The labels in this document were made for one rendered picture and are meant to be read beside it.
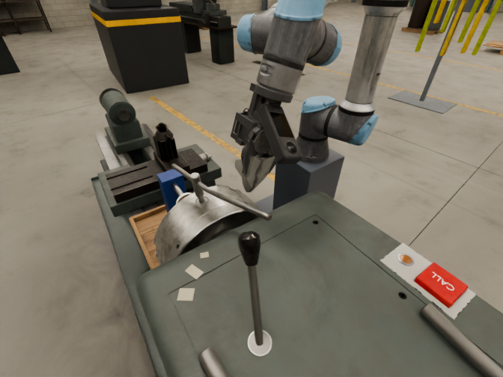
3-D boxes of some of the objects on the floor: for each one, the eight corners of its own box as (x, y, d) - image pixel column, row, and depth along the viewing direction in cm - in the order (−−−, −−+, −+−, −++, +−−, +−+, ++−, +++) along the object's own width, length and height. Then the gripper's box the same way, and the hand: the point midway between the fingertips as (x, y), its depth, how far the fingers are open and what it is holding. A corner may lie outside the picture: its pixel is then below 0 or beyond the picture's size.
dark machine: (190, 83, 527) (171, -48, 405) (126, 94, 478) (83, -51, 355) (162, 63, 647) (141, -43, 525) (109, 70, 598) (72, -44, 475)
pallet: (442, 33, 988) (456, -1, 924) (432, 35, 952) (444, 1, 888) (412, 28, 1064) (422, -2, 1000) (400, 31, 1028) (410, -2, 964)
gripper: (275, 86, 54) (248, 176, 64) (239, 78, 49) (215, 178, 58) (304, 99, 49) (269, 194, 58) (268, 91, 43) (236, 199, 53)
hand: (251, 188), depth 56 cm, fingers closed
